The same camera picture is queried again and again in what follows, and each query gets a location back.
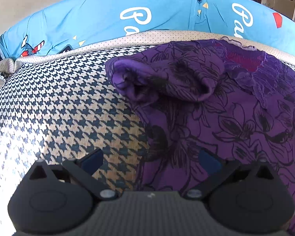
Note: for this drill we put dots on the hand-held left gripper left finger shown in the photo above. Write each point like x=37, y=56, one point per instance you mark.
x=93, y=159

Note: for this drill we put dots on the purple floral garment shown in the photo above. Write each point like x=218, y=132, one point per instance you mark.
x=236, y=115

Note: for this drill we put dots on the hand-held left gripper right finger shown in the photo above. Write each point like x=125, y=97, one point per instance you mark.
x=210, y=163

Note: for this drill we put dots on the houndstooth sofa seat mat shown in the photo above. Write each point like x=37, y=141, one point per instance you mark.
x=51, y=103

